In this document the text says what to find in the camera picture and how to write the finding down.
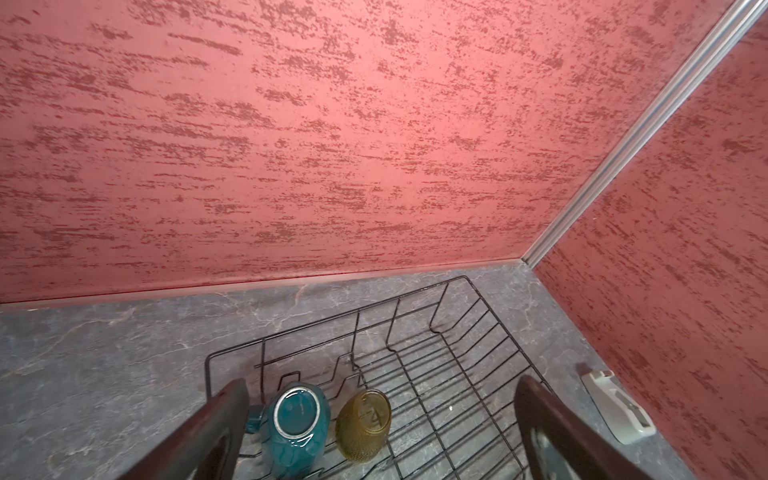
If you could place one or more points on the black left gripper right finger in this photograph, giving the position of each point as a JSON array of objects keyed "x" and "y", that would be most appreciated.
[{"x": 559, "y": 445}]

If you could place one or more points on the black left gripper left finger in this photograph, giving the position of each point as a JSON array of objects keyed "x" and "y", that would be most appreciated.
[{"x": 206, "y": 445}]

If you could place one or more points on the teal green cup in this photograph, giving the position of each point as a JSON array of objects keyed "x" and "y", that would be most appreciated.
[{"x": 292, "y": 429}]

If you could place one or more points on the olive glass cup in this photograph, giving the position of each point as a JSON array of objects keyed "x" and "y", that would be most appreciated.
[{"x": 363, "y": 425}]

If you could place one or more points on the white plastic tool with red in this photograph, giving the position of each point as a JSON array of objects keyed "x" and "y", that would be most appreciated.
[{"x": 626, "y": 419}]

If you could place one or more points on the black wire dish rack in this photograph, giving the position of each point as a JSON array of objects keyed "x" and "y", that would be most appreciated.
[{"x": 442, "y": 356}]

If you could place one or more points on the aluminium corner post right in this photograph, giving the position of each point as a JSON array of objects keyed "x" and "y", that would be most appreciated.
[{"x": 720, "y": 40}]

